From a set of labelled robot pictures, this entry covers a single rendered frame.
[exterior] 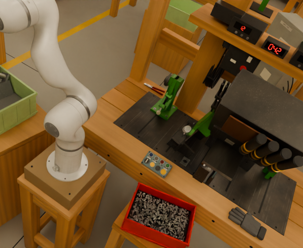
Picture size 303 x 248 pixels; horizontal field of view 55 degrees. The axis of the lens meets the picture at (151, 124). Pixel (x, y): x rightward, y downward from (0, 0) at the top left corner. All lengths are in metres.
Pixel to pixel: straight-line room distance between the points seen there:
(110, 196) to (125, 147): 0.92
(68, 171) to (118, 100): 0.69
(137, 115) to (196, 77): 0.44
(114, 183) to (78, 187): 1.18
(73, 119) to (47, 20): 0.34
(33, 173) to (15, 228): 0.97
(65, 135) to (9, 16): 0.42
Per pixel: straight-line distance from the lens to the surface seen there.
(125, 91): 2.00
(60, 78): 1.08
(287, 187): 1.96
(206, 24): 1.59
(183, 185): 1.60
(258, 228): 1.65
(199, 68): 1.83
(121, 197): 2.51
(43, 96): 3.16
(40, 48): 1.06
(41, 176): 1.43
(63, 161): 1.35
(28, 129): 1.80
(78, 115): 1.12
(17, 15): 1.00
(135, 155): 1.61
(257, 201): 1.76
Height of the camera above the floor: 2.15
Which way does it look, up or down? 44 degrees down
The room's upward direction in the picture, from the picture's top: 22 degrees clockwise
